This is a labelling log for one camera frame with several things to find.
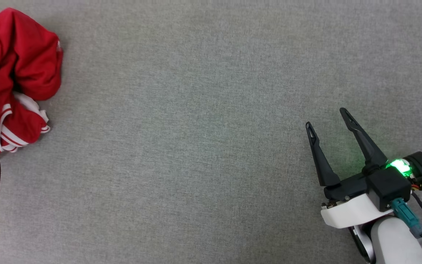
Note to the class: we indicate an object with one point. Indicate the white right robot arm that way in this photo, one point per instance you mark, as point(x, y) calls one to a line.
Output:
point(394, 242)

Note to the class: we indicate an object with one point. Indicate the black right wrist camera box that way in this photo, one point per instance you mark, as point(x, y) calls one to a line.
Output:
point(388, 189)

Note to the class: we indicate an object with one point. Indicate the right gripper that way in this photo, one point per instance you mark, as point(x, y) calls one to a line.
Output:
point(350, 212)

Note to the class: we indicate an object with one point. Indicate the red and white basketball jersey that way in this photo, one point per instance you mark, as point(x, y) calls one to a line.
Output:
point(20, 55)

